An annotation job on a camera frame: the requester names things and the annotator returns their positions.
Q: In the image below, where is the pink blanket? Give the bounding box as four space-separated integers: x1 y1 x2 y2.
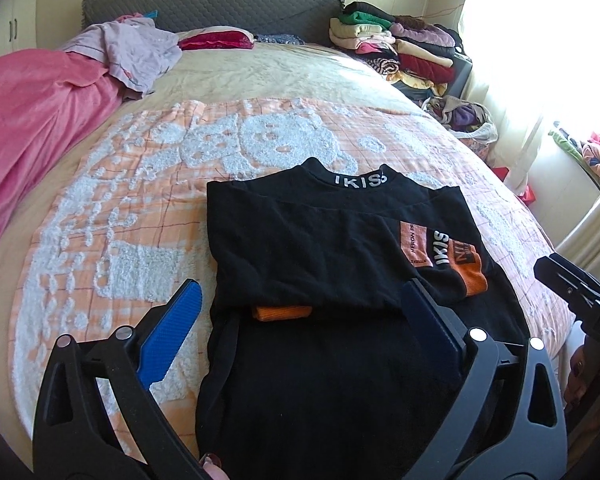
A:
0 47 126 271

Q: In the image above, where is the person's right hand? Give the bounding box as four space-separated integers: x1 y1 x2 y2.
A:
562 332 600 413

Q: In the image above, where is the person's left hand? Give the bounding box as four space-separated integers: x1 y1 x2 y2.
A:
200 452 231 480

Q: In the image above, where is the crumpled lilac garment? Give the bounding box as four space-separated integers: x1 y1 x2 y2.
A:
60 15 183 98

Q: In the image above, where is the stack of folded clothes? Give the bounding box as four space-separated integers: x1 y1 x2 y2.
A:
329 2 463 96

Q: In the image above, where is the basket of clothes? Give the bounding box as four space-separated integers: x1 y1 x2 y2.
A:
420 95 498 143

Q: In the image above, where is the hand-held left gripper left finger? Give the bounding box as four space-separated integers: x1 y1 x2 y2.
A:
31 279 203 480

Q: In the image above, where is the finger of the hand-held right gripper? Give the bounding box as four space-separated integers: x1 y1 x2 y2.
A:
550 254 600 306
534 258 593 311

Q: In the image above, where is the cream wardrobe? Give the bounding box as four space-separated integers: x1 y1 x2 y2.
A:
0 0 43 61

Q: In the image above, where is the white curtain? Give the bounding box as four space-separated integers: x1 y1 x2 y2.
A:
460 0 581 196

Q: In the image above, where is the dark patterned cloth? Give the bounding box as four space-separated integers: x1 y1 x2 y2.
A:
254 34 306 46

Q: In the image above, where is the black sweater with orange cuffs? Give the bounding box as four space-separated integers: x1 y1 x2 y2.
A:
195 156 531 480

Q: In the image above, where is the floral box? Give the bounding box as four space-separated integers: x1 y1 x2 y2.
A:
462 135 496 161

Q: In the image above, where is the red velvet cloth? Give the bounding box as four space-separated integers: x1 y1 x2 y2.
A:
177 27 255 52

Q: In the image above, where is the orange and white fluffy blanket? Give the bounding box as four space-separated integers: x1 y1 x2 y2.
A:
7 97 576 480

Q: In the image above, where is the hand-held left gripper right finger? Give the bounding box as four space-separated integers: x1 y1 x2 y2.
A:
401 278 568 480

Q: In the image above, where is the grey quilted headboard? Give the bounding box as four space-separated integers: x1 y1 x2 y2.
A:
81 0 351 46

